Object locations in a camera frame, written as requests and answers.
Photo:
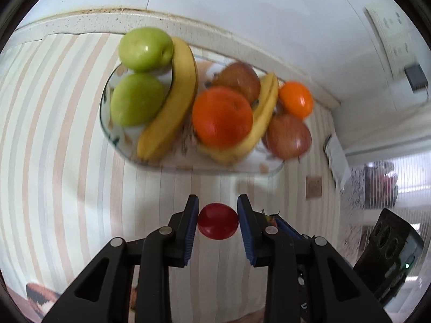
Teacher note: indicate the red cherry tomato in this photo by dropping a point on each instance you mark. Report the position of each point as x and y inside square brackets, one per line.
[218, 221]

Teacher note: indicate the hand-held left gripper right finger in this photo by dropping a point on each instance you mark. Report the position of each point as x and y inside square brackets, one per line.
[245, 232]

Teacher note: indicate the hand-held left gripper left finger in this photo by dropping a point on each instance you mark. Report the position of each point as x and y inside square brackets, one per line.
[190, 232]

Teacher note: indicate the yellow banana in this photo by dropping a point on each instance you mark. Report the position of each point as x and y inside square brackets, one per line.
[259, 121]
[178, 107]

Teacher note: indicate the clear glass fruit plate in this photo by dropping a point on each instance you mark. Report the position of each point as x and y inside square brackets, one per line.
[202, 165]

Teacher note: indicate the grey power adapter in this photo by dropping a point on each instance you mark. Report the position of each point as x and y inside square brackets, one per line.
[416, 77]

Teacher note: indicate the white folded cloth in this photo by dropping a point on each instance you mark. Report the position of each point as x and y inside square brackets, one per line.
[338, 161]

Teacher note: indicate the dark red apple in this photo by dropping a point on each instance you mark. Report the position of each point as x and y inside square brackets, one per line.
[239, 77]

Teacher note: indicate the green apple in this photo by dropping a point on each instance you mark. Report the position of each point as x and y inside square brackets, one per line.
[136, 99]
[146, 48]

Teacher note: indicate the brown tablecloth label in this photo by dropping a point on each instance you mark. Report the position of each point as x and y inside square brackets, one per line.
[314, 187]

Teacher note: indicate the orange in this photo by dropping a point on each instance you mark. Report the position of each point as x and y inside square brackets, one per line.
[222, 117]
[296, 99]

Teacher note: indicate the white wall socket panel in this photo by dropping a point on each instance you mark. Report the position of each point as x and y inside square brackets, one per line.
[387, 22]
[402, 53]

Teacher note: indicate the orange black patterned cloth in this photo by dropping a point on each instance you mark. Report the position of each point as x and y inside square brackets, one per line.
[42, 297]

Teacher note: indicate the striped tablecloth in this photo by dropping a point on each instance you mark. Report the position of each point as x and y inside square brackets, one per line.
[67, 175]

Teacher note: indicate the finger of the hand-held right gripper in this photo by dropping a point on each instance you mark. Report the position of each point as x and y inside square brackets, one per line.
[288, 227]

